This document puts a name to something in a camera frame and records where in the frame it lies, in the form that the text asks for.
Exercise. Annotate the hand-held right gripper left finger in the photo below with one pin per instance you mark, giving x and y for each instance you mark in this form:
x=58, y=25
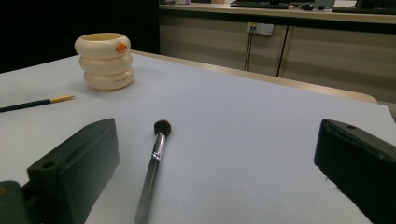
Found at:
x=77, y=168

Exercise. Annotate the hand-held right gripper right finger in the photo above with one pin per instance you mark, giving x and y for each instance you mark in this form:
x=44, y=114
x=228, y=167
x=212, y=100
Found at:
x=361, y=165

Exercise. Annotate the black makeup brush silver ferrule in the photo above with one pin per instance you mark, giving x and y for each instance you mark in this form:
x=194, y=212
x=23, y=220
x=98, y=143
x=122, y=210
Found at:
x=152, y=174

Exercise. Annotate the thin brush with yellow end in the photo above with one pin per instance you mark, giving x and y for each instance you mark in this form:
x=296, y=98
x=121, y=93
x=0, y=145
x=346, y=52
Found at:
x=31, y=104

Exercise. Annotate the cream ringed brush holder cup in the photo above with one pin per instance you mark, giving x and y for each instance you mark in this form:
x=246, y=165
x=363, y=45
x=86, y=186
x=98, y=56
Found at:
x=106, y=68

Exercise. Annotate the long beige desk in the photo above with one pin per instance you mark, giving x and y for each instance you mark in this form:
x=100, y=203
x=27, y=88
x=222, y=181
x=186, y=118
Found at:
x=336, y=53

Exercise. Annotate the white table mat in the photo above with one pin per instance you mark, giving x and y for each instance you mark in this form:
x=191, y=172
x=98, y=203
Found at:
x=233, y=124

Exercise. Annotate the black keyboard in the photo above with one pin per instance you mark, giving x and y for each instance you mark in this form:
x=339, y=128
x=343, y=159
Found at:
x=260, y=5
x=364, y=10

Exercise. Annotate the black computer mouse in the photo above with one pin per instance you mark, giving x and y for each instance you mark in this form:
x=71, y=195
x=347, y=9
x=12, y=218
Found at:
x=307, y=7

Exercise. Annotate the white wall socket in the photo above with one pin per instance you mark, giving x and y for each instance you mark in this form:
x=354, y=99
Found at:
x=261, y=28

